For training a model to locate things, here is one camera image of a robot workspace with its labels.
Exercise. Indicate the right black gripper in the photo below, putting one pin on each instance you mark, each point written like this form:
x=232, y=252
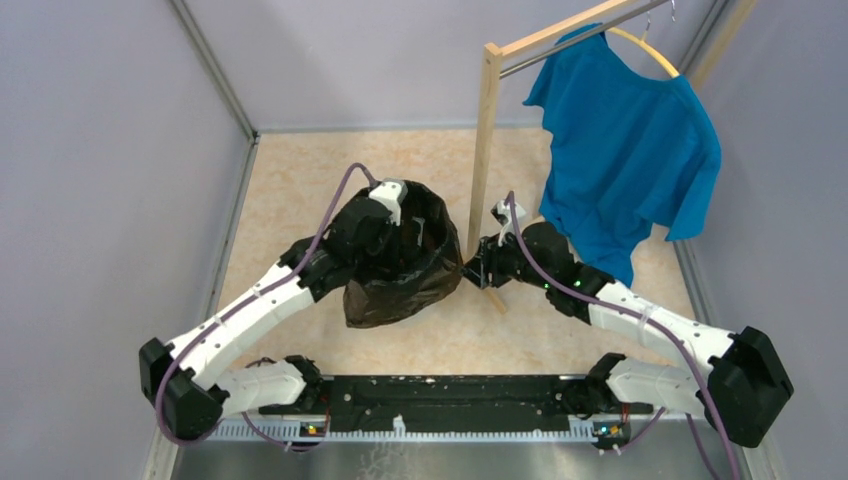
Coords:
x=480, y=267

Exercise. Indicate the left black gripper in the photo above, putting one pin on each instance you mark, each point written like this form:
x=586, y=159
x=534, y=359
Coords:
x=405, y=256

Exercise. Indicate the black trash bag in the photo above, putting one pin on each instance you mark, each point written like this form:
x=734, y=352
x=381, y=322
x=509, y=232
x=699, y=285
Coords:
x=372, y=299

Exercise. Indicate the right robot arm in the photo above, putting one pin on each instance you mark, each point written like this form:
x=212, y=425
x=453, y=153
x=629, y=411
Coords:
x=736, y=379

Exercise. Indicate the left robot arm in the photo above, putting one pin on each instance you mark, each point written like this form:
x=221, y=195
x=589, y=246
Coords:
x=187, y=380

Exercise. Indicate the wooden clothes rack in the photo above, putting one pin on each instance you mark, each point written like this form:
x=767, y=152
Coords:
x=722, y=23

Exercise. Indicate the blue t-shirt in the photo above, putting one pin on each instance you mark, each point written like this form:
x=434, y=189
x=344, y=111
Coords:
x=627, y=153

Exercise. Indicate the yellow clothes hanger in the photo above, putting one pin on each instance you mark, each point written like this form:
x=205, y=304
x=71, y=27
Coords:
x=657, y=57

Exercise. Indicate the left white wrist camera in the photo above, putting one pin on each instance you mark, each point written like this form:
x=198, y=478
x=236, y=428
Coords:
x=390, y=193

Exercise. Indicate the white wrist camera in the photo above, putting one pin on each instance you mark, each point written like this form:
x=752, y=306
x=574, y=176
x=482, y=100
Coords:
x=509, y=216
x=390, y=193

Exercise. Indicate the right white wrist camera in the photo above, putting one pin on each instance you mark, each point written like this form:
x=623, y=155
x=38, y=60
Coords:
x=509, y=216

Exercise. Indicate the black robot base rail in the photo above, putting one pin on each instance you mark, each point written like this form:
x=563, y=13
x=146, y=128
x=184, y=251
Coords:
x=457, y=407

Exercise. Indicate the aluminium corner frame post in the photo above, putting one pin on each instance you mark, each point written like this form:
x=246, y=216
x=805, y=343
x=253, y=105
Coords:
x=212, y=67

